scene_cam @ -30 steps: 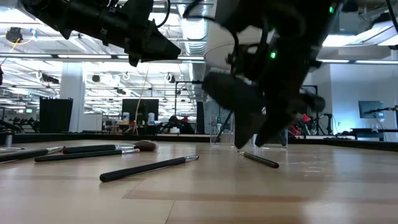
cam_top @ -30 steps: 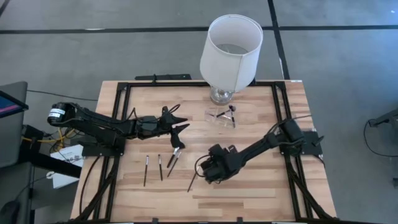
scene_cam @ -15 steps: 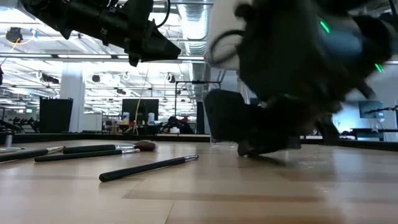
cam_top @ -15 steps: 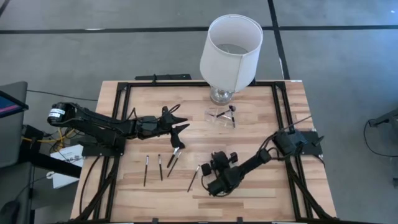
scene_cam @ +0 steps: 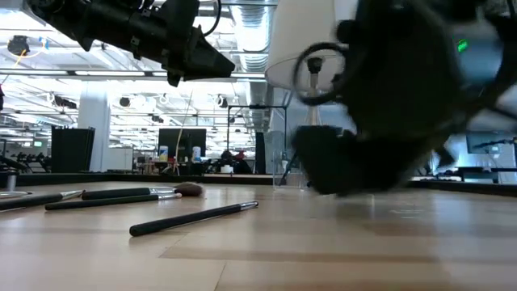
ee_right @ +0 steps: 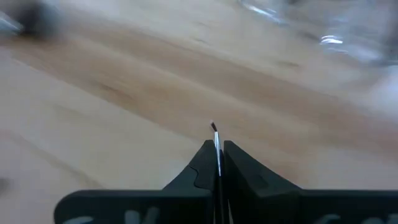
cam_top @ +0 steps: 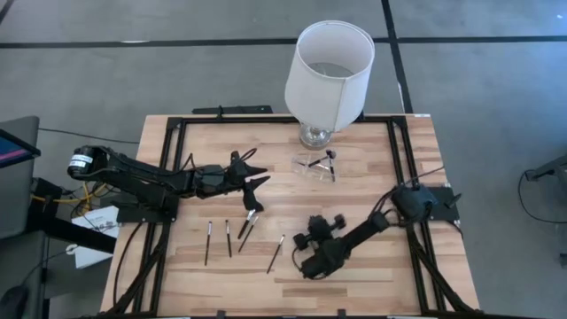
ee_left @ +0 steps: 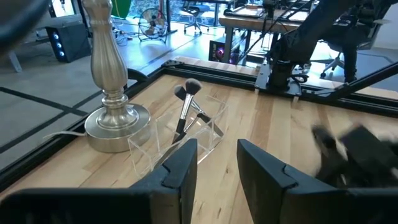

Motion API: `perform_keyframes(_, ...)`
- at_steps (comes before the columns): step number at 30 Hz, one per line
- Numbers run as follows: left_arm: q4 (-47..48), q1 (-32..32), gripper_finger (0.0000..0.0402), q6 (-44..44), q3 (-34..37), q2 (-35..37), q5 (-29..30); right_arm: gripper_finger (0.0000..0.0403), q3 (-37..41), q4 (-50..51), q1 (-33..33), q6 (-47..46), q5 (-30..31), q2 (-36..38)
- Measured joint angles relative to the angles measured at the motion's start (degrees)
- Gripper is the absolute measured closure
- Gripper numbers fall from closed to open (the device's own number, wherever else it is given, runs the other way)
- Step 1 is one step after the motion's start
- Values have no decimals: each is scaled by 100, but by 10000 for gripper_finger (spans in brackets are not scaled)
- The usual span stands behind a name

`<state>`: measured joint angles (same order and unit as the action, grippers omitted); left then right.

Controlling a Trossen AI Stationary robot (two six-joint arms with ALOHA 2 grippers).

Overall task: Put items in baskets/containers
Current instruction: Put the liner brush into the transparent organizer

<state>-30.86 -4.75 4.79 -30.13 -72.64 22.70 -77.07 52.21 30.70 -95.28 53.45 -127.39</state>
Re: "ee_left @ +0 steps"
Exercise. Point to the green panel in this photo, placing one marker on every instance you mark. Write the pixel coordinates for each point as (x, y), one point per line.
(121, 7)

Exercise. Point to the fluffy-head black makeup brush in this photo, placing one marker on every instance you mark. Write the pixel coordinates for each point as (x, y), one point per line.
(186, 105)

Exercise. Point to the computer tower purple light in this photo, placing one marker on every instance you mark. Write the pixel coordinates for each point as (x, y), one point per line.
(219, 51)

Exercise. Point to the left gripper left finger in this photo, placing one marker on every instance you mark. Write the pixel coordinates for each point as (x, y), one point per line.
(174, 186)

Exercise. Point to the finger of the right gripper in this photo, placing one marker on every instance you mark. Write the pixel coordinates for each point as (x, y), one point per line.
(331, 155)
(370, 161)

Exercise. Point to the person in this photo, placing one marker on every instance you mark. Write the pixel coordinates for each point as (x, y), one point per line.
(349, 62)

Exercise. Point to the black metal table frame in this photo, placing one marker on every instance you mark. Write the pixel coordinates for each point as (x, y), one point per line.
(217, 76)

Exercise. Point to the short-bristle black makeup brush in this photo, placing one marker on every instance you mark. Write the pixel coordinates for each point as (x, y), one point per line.
(179, 92)

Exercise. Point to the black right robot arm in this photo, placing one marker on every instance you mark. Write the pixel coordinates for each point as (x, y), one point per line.
(311, 28)

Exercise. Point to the table lamp white shade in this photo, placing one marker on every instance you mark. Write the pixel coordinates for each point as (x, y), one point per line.
(109, 77)

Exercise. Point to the clear acrylic organizer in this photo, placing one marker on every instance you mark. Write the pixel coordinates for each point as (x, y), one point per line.
(146, 155)

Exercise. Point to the round floor fan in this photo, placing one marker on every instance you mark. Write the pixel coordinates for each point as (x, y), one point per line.
(152, 25)

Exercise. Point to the thin black makeup brush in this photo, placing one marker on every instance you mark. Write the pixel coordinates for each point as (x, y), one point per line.
(191, 124)

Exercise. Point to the white office chair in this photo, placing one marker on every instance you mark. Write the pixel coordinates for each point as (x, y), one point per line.
(334, 63)

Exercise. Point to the black office chair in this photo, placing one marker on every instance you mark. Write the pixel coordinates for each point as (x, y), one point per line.
(194, 14)

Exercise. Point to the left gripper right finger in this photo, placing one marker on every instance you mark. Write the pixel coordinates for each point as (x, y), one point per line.
(273, 193)

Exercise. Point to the computer tower blue lights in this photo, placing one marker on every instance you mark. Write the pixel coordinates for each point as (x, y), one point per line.
(68, 43)

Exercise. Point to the wooden workbench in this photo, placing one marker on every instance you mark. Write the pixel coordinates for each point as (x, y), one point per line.
(248, 21)

